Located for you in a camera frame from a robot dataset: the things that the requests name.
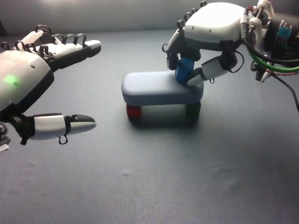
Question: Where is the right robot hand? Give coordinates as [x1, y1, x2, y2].
[162, 0, 246, 86]

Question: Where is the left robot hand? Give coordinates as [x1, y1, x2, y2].
[0, 24, 102, 146]

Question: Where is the blue block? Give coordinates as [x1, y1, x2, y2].
[174, 57, 195, 86]

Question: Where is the lavender oblong case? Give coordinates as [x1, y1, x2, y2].
[121, 71, 204, 107]

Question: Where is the green block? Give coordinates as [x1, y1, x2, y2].
[185, 101, 201, 119]

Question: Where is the red block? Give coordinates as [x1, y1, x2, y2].
[126, 104, 142, 118]

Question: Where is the grey table cloth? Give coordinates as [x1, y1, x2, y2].
[0, 29, 299, 224]

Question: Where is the green cable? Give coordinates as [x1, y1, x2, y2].
[242, 38, 299, 73]

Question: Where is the black cable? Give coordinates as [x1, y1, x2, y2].
[272, 73, 299, 112]

